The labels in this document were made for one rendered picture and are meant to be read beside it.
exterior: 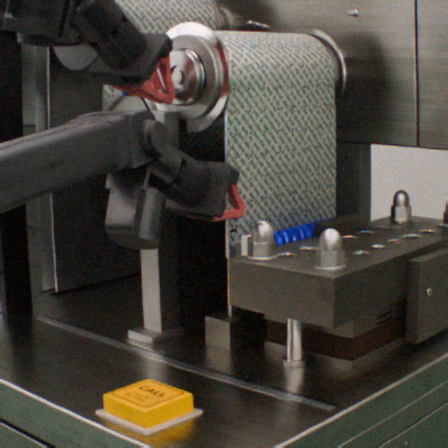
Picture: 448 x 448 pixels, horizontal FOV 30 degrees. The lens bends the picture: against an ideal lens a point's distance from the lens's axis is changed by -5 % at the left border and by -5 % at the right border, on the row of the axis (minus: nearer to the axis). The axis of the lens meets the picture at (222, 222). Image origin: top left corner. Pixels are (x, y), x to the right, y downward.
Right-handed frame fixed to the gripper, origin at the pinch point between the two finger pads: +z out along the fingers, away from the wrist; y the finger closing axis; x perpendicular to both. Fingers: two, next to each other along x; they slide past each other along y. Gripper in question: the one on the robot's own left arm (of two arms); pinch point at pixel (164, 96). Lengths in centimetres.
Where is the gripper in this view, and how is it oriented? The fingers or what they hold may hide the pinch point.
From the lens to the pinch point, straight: 112.1
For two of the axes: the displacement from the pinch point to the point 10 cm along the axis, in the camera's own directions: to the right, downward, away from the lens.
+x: 4.5, -8.4, 3.1
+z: 4.7, 5.2, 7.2
